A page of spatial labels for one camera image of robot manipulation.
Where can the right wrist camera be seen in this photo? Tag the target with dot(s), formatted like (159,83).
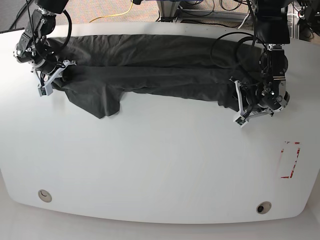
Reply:
(45,90)

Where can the table grommet hole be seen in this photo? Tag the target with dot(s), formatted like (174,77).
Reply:
(45,196)
(263,207)

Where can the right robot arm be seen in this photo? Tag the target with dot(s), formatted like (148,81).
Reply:
(33,46)

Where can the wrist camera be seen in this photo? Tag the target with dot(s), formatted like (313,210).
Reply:
(45,90)
(240,120)

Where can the left table grommet hole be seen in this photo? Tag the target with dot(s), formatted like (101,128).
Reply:
(45,196)

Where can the right table grommet hole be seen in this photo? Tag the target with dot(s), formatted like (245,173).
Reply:
(263,207)

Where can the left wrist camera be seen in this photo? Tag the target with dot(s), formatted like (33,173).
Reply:
(240,120)

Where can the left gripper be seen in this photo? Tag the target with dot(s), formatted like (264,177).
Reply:
(248,106)

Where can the dark grey t-shirt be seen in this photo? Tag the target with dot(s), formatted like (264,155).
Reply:
(186,67)

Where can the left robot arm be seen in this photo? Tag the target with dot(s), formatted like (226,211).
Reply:
(267,95)

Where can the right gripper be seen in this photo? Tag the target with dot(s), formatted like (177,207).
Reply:
(47,73)

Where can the aluminium frame stand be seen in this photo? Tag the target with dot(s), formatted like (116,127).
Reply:
(223,13)

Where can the red tape rectangle marking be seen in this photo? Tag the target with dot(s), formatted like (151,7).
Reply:
(288,159)

